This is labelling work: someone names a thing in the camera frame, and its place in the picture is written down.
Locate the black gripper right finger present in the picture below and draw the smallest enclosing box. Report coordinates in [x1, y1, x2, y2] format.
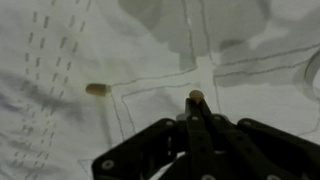
[198, 98, 320, 180]

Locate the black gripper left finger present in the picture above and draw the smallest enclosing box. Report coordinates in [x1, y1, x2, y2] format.
[91, 98, 201, 180]

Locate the small tan peg coin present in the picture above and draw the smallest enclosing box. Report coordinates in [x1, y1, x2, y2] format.
[188, 89, 205, 105]
[85, 83, 111, 98]

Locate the white quilted duvet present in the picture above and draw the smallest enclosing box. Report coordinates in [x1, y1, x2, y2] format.
[0, 0, 320, 180]

